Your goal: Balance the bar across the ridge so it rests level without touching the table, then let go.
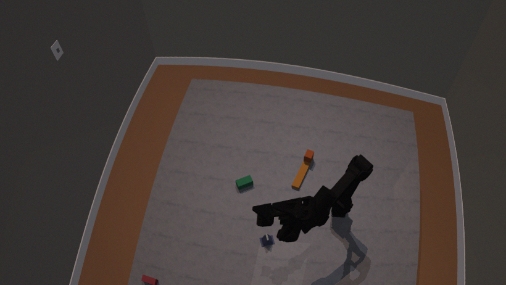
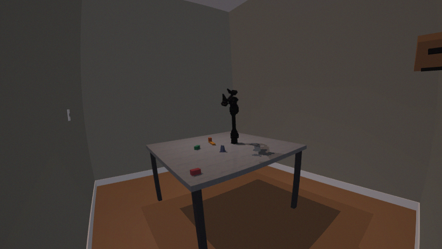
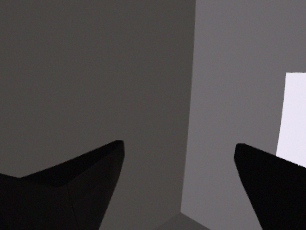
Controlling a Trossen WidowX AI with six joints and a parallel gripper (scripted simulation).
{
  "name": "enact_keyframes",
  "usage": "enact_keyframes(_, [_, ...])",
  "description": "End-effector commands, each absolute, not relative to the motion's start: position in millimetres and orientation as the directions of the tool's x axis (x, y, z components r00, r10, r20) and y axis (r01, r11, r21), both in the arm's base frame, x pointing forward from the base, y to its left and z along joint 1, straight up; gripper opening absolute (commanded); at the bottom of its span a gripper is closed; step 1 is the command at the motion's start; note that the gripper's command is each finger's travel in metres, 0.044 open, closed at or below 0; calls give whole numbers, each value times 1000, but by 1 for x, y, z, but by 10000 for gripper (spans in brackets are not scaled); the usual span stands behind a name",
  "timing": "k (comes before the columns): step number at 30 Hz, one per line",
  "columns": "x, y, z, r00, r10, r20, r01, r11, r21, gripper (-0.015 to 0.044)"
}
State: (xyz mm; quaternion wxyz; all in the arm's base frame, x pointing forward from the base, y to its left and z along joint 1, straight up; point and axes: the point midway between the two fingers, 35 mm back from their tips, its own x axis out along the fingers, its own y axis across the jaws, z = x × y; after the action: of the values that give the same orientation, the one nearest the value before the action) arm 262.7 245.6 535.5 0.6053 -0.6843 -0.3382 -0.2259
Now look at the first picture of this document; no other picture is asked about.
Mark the green rectangular block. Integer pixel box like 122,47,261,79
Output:
235,175,253,189

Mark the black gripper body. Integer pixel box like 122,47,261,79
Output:
257,196,316,227

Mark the orange bar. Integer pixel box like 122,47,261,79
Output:
291,150,314,189

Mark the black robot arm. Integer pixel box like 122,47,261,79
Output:
277,154,373,242

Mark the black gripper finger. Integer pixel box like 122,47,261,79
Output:
272,198,302,221
252,203,272,225

